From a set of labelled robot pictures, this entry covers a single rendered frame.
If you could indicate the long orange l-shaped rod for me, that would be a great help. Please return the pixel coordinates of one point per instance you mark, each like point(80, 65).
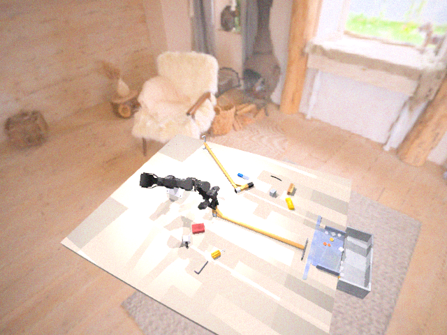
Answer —
point(238, 187)

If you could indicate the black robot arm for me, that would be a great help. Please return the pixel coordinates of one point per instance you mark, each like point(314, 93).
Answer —
point(148, 180)

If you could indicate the red rectangular block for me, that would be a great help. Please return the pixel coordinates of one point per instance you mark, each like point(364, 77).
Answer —
point(198, 228)

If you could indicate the yellow rectangular block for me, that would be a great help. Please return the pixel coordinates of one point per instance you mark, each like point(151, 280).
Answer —
point(289, 204)

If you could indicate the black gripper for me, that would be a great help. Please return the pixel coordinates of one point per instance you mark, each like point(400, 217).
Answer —
point(206, 203)

